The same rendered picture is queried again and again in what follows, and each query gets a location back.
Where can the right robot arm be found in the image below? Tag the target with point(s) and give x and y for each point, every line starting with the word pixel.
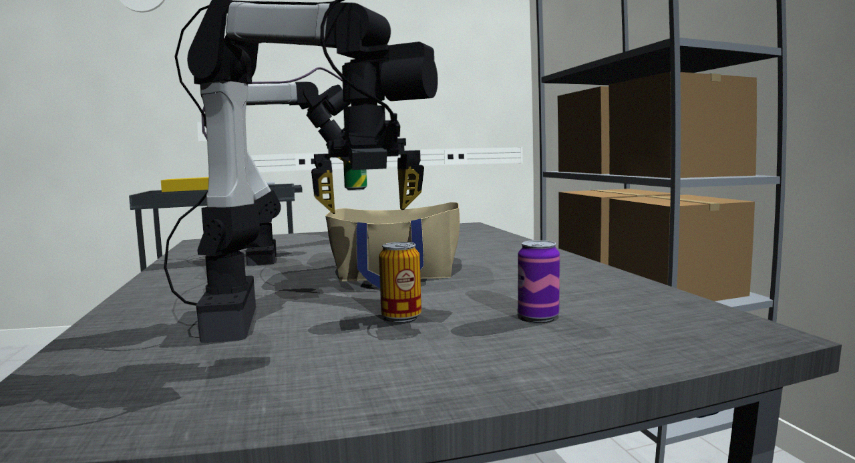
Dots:
pixel 224 66

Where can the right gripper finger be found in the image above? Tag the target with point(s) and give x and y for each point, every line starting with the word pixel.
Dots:
pixel 328 202
pixel 407 176

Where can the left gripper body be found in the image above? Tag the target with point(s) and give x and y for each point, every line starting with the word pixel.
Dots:
pixel 332 131

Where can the beige canvas tote bag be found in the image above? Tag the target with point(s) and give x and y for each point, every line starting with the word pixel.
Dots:
pixel 356 238

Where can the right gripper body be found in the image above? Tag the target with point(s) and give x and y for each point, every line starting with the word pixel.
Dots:
pixel 367 118

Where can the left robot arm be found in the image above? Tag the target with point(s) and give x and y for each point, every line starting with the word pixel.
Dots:
pixel 320 109

